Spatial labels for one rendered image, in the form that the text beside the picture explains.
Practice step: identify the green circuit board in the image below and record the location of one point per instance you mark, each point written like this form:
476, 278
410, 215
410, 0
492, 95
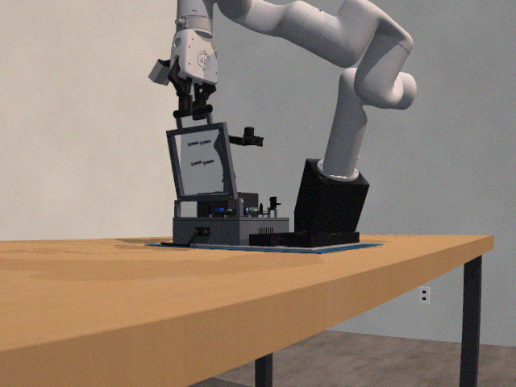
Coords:
250, 209

